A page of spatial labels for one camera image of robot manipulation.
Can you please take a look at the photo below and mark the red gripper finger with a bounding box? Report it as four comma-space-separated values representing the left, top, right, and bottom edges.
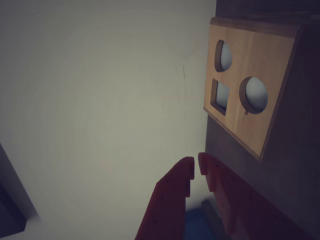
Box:
134, 156, 195, 240
197, 151, 317, 240

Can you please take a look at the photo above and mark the wooden shape sorter box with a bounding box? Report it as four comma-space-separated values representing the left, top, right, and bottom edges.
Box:
203, 16, 320, 162

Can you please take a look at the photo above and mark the small blue object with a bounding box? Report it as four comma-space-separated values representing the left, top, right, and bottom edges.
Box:
184, 208, 216, 240

